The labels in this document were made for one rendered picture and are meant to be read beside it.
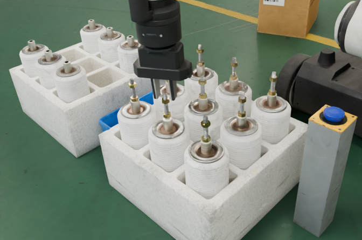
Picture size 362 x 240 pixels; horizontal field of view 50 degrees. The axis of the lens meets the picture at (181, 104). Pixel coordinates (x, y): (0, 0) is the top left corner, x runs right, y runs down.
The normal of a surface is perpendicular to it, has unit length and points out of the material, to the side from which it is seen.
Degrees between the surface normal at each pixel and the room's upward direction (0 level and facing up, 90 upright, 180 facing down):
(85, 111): 90
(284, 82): 61
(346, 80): 0
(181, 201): 90
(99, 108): 90
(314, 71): 46
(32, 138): 0
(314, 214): 90
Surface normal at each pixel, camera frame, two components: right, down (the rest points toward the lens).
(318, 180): -0.71, 0.42
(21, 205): -0.06, -0.84
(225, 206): 0.70, 0.36
